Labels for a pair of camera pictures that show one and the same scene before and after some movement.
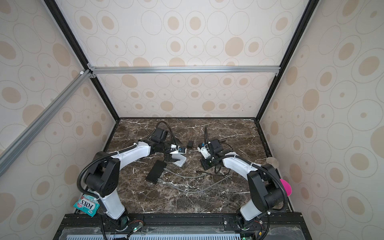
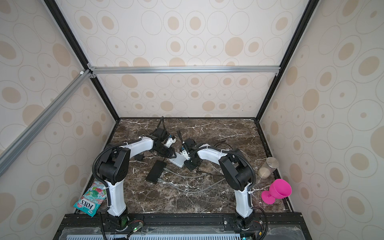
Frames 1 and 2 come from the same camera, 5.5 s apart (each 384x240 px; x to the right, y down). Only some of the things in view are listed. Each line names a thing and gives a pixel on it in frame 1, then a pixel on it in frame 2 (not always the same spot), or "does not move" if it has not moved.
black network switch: x=156 y=171 does not move
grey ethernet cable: x=166 y=169 does not move
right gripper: x=203 y=162 → x=190 y=167
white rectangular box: x=182 y=159 does not move
